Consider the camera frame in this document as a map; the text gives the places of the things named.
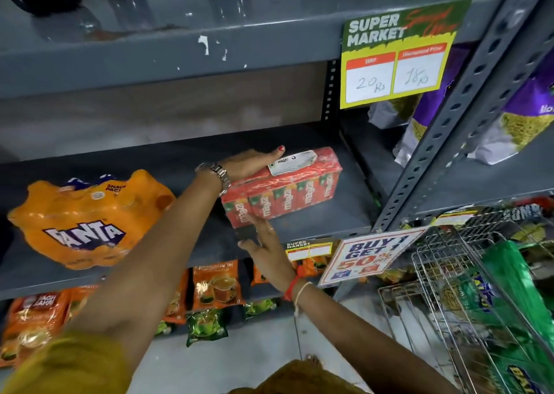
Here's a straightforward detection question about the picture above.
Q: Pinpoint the person's right hand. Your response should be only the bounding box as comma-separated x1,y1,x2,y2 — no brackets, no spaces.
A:
237,214,300,296

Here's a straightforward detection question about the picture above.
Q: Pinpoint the person's left hand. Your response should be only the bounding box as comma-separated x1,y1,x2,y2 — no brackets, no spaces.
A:
218,145,286,185

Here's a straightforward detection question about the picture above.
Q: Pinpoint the red juice carton multipack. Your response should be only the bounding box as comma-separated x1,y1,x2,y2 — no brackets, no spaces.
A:
221,146,344,230

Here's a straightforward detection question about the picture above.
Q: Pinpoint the person's right forearm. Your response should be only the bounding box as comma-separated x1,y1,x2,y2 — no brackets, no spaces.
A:
288,282,461,394

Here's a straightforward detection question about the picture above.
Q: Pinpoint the person's left forearm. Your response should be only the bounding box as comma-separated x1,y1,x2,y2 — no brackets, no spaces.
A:
65,175,226,368

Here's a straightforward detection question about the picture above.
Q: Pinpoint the silver wristwatch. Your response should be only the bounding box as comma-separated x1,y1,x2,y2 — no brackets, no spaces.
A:
195,162,233,198

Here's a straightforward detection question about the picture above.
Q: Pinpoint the yellow shelf price label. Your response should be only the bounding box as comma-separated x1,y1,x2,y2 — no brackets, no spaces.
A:
286,240,334,263
431,208,479,228

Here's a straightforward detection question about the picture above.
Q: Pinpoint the grey metal shelf rack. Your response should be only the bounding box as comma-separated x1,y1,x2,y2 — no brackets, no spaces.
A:
0,0,554,303

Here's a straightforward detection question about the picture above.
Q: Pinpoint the white promotion sign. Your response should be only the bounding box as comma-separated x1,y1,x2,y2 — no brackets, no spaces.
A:
317,226,430,289

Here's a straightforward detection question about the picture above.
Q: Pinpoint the grey snack bag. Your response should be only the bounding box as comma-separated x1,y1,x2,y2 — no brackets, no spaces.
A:
368,93,423,130

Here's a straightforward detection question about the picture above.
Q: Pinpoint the green yellow price sign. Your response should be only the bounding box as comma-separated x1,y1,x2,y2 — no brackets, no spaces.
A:
339,0,473,110

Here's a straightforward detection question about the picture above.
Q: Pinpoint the orange soda bottle multipack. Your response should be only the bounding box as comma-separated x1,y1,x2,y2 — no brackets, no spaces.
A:
6,169,176,271

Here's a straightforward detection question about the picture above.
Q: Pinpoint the purple white snack bag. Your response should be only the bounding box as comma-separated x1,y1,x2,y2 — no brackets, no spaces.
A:
467,48,554,166
393,43,473,168

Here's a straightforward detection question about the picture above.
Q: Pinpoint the mustard yellow garment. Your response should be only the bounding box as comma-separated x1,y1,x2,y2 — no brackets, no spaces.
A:
0,332,369,394

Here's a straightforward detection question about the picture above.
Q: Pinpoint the row of orange tea packets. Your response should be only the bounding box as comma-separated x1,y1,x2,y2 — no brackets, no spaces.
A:
0,255,330,369

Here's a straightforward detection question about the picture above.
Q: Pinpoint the dark red snack packet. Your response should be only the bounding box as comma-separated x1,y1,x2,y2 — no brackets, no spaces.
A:
498,201,554,226

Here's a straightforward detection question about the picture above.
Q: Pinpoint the green snack packet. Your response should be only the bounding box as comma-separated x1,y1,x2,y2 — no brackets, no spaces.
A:
476,350,554,394
450,240,554,364

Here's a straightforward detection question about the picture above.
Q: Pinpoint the red thread bracelet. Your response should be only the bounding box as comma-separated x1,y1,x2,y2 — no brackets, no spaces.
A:
283,275,302,302

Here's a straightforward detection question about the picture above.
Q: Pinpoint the white thread bracelet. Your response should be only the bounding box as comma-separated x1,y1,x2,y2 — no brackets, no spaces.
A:
293,281,314,318

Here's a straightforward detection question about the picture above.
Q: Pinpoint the silver wire shopping basket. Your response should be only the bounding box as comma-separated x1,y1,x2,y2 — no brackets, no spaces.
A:
378,207,554,394

